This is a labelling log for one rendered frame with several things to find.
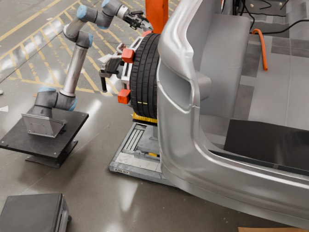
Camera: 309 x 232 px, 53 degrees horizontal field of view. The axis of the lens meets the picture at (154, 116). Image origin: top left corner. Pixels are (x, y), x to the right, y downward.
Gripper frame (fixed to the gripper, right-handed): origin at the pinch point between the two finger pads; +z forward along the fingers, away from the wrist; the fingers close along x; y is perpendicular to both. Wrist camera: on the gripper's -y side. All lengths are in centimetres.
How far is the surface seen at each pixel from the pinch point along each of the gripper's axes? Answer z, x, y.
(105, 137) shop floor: 11, -138, 4
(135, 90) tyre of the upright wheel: 12.0, -29.8, 31.6
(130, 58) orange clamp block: -2.2, -15.8, 21.1
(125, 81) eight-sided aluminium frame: 2.8, -32.2, 26.3
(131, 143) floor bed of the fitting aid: 35, -118, 9
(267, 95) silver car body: 88, 16, 18
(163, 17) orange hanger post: 2, -18, -50
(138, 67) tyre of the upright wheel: 5.5, -17.3, 23.0
